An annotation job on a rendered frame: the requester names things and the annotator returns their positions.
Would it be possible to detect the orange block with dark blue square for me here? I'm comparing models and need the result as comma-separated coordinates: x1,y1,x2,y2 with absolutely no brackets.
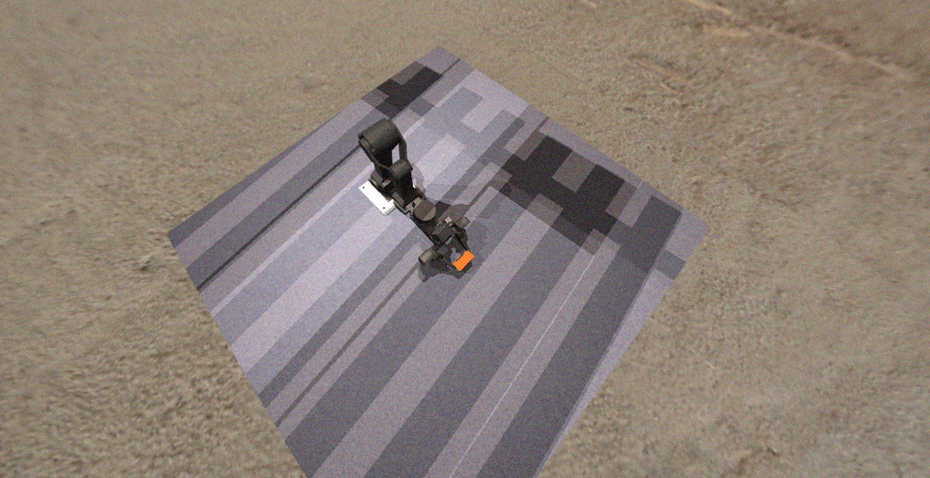
453,251,473,271

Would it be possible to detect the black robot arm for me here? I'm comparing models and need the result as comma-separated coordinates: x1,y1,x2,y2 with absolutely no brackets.
358,118,455,244

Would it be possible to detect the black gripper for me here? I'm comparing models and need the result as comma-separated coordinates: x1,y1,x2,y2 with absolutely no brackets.
418,216,471,269

